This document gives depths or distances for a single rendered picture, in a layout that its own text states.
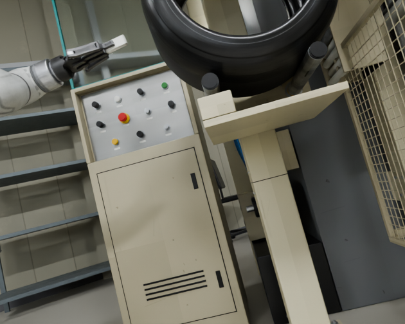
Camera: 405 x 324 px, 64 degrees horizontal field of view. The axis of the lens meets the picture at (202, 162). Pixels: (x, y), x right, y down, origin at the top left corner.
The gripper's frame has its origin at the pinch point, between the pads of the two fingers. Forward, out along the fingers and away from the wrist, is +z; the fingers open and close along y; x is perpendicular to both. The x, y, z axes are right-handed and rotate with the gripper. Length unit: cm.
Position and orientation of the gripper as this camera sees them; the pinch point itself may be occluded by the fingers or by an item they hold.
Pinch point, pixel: (115, 44)
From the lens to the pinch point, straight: 109.0
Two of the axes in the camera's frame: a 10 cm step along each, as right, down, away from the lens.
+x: 3.8, 9.2, -1.1
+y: 1.0, 0.7, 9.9
